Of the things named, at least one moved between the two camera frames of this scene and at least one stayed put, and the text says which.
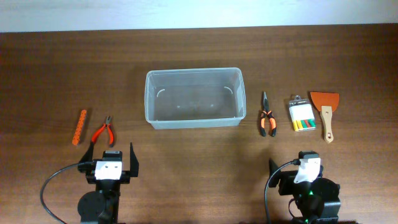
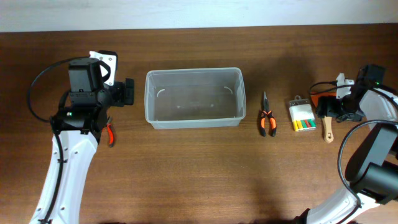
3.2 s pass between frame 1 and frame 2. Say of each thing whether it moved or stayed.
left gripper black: moved
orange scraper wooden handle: stayed
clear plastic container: stayed
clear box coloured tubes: stayed
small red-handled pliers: stayed
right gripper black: moved
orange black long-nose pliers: stayed
